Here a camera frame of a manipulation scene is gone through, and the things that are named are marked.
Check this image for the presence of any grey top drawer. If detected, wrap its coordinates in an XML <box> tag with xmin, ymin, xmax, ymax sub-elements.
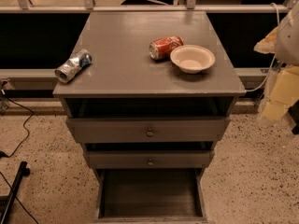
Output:
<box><xmin>66</xmin><ymin>117</ymin><xmax>230</xmax><ymax>143</ymax></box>

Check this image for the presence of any beige paper bowl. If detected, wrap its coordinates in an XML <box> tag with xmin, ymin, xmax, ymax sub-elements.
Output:
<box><xmin>170</xmin><ymin>45</ymin><xmax>216</xmax><ymax>74</ymax></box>

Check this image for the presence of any crushed silver redbull can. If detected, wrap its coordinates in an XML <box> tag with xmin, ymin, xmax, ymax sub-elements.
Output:
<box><xmin>55</xmin><ymin>49</ymin><xmax>92</xmax><ymax>83</ymax></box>

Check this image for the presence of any black floor cable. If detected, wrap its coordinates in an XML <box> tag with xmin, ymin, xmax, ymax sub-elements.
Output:
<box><xmin>0</xmin><ymin>81</ymin><xmax>41</xmax><ymax>224</ymax></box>

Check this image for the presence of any metal window railing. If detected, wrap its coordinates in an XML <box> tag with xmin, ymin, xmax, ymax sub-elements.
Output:
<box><xmin>0</xmin><ymin>0</ymin><xmax>299</xmax><ymax>15</ymax></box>

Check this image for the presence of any crushed red cola can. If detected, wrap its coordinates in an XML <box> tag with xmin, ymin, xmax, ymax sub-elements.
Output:
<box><xmin>149</xmin><ymin>35</ymin><xmax>183</xmax><ymax>60</ymax></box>

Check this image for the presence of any grey open bottom drawer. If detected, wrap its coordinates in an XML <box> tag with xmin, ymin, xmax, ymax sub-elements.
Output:
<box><xmin>95</xmin><ymin>169</ymin><xmax>207</xmax><ymax>224</ymax></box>

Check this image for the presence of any brass drawer knob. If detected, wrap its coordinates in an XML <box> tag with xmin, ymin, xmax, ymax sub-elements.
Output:
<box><xmin>146</xmin><ymin>128</ymin><xmax>154</xmax><ymax>137</ymax></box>
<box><xmin>147</xmin><ymin>159</ymin><xmax>154</xmax><ymax>166</ymax></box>

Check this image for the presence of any white cable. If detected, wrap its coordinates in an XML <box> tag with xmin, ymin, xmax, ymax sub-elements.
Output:
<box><xmin>245</xmin><ymin>2</ymin><xmax>281</xmax><ymax>93</ymax></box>

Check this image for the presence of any brass top drawer knob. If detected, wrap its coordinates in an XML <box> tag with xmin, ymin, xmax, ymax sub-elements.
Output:
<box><xmin>146</xmin><ymin>128</ymin><xmax>154</xmax><ymax>137</ymax></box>

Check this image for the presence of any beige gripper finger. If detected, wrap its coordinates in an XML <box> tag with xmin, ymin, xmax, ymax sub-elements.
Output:
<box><xmin>260</xmin><ymin>65</ymin><xmax>299</xmax><ymax>122</ymax></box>
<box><xmin>254</xmin><ymin>28</ymin><xmax>278</xmax><ymax>54</ymax></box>

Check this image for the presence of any grey middle drawer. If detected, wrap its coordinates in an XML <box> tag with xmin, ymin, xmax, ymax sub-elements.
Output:
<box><xmin>83</xmin><ymin>150</ymin><xmax>214</xmax><ymax>169</ymax></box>

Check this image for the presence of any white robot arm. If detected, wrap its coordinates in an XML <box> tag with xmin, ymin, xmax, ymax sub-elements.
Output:
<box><xmin>254</xmin><ymin>2</ymin><xmax>299</xmax><ymax>122</ymax></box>

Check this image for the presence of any grey wooden drawer cabinet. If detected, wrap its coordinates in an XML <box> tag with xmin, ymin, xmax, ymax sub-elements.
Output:
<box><xmin>52</xmin><ymin>10</ymin><xmax>247</xmax><ymax>224</ymax></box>

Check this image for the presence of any black stand leg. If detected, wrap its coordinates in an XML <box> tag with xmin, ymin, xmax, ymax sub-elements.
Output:
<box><xmin>0</xmin><ymin>161</ymin><xmax>30</xmax><ymax>224</ymax></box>

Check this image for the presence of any brass middle drawer knob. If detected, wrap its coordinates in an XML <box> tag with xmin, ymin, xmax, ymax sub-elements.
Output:
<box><xmin>147</xmin><ymin>159</ymin><xmax>154</xmax><ymax>166</ymax></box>

